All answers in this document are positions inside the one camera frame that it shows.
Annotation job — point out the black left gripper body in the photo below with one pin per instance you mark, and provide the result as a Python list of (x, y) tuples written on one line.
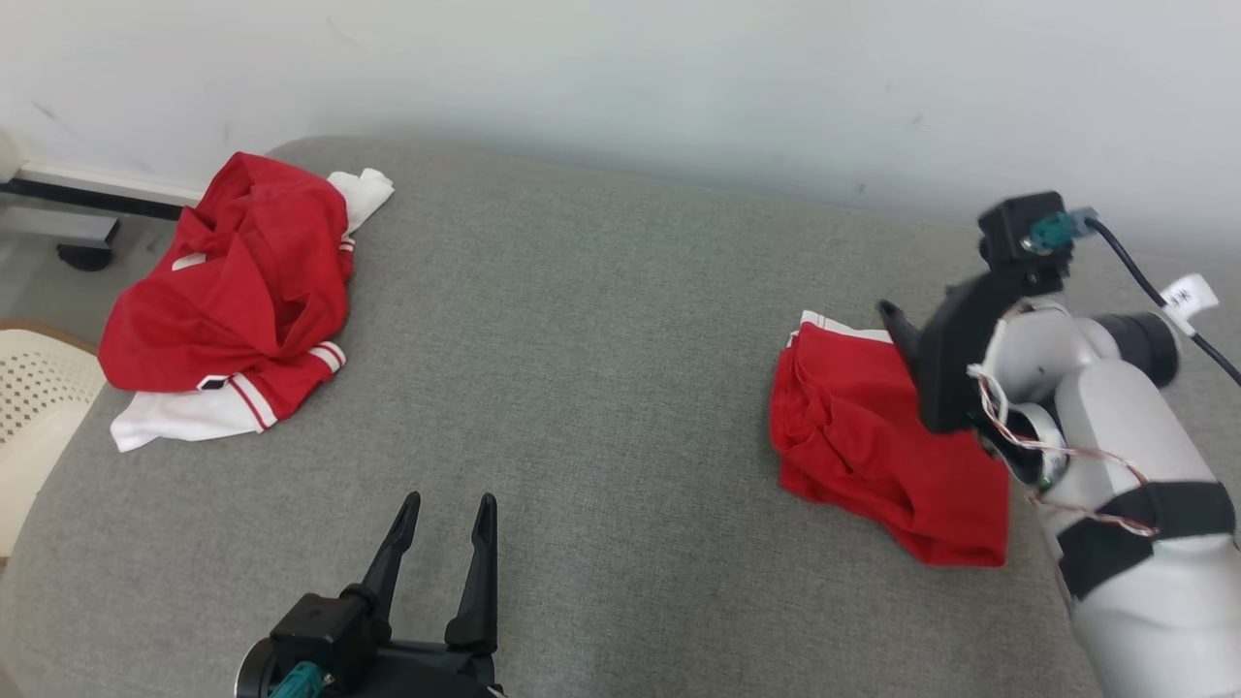
[(427, 674)]

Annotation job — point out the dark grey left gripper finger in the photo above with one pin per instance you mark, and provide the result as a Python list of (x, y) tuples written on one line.
[(396, 557), (480, 591)]

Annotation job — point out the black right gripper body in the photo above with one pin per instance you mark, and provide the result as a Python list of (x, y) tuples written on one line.
[(945, 359)]

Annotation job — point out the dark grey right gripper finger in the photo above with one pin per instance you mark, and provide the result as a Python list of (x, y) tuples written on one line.
[(902, 330)]

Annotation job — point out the red Bulls shorts white trim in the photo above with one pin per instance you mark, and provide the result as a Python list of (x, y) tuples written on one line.
[(873, 446)]

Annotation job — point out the red Bulls jersey white sleeves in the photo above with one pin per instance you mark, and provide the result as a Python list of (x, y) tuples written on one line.
[(242, 281)]

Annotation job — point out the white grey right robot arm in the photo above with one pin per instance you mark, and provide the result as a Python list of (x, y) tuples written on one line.
[(1144, 485)]

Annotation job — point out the cream perforated laundry basket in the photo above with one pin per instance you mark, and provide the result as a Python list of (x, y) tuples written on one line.
[(39, 407)]

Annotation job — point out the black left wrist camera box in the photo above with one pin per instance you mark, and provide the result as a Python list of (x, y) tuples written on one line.
[(320, 630)]

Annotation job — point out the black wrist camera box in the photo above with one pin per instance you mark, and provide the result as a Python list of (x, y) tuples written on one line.
[(320, 630), (1008, 233)]

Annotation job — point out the teal left camera connector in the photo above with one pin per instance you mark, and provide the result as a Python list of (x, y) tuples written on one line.
[(296, 683)]

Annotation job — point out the teal camera connector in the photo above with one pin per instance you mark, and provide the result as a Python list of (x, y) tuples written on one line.
[(1057, 230), (296, 683)]

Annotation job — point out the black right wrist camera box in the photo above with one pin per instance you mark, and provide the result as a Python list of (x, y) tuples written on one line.
[(1008, 233)]

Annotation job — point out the teal right camera connector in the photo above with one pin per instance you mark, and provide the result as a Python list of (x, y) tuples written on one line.
[(1057, 230)]

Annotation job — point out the white black metal frame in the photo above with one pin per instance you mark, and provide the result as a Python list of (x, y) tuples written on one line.
[(78, 194)]

